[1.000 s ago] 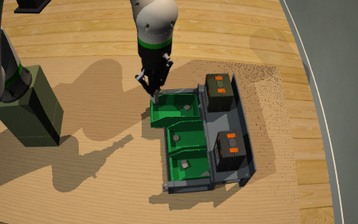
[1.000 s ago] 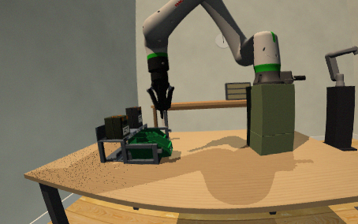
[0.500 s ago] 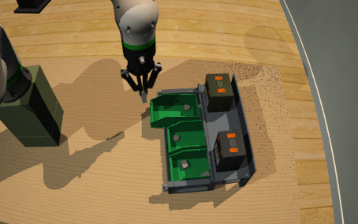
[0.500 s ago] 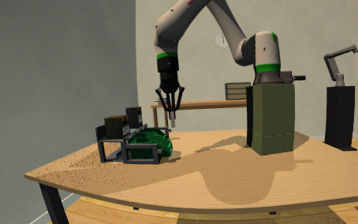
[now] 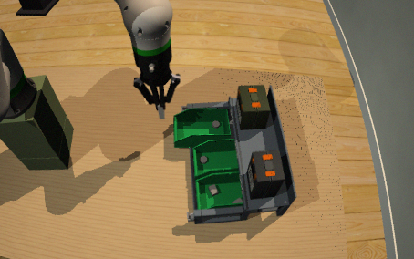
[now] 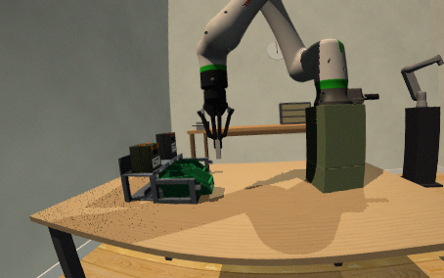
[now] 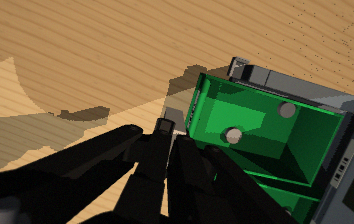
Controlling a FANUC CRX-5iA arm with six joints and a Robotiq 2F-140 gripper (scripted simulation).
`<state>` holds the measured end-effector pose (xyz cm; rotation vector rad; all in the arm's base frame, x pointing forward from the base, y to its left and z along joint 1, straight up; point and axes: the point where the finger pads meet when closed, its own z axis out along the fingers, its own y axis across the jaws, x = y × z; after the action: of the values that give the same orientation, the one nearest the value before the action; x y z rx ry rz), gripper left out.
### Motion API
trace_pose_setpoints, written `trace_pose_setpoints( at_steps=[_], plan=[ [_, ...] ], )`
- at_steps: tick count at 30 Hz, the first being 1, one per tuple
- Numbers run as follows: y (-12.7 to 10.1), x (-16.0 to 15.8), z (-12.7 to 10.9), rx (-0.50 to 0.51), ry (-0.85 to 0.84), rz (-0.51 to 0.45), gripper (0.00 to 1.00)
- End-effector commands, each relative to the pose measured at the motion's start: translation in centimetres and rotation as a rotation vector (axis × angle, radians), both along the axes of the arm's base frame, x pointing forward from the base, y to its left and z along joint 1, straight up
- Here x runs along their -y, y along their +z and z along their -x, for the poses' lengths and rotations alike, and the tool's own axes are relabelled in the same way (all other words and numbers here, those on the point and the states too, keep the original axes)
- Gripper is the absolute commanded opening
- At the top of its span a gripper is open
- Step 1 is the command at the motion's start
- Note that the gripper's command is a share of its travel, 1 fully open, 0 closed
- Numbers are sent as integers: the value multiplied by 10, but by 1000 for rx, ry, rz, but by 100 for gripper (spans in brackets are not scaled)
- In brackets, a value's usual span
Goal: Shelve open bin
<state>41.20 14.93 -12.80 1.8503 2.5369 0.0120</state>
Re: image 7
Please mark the green bin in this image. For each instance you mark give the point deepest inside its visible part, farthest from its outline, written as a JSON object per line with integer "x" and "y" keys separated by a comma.
{"x": 286, "y": 149}
{"x": 301, "y": 201}

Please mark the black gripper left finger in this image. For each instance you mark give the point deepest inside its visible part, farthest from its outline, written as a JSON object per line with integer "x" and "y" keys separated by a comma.
{"x": 54, "y": 189}

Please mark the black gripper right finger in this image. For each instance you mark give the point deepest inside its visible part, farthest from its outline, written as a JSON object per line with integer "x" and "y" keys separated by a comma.
{"x": 234, "y": 198}

